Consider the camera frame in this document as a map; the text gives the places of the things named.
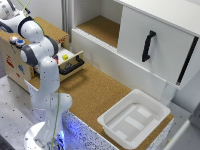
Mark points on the wooden drawer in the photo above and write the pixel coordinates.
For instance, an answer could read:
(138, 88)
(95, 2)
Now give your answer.
(74, 56)

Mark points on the white cabinet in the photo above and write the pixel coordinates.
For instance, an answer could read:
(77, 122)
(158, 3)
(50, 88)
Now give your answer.
(100, 56)

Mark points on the white plastic box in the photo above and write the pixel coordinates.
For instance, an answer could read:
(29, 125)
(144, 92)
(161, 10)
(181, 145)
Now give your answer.
(133, 120)

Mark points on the white sliding door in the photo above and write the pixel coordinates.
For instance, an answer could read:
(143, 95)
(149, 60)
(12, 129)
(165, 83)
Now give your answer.
(166, 46)

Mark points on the blue button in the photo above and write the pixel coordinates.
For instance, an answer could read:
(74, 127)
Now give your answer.
(20, 42)

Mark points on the yellow block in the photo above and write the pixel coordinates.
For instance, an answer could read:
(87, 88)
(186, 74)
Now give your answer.
(65, 57)

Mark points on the wooden drawer box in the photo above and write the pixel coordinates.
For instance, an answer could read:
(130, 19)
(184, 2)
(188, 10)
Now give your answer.
(13, 71)

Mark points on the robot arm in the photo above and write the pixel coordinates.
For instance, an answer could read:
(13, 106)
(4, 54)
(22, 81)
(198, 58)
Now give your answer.
(48, 83)

